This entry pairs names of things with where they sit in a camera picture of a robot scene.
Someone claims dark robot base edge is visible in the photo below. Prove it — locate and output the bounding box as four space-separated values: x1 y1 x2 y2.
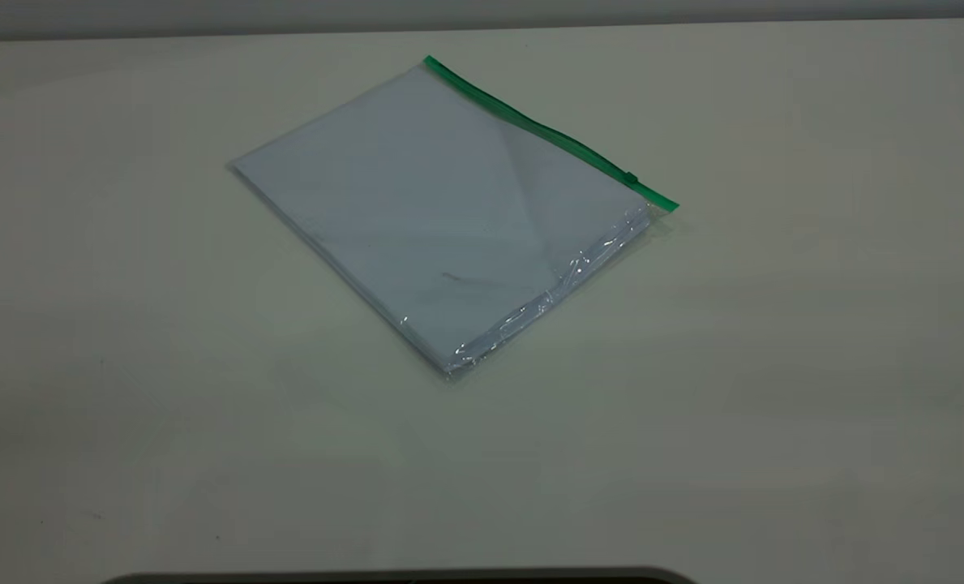
101 566 701 584

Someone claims clear plastic zip bag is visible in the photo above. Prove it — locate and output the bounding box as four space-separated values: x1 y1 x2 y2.
229 54 680 382

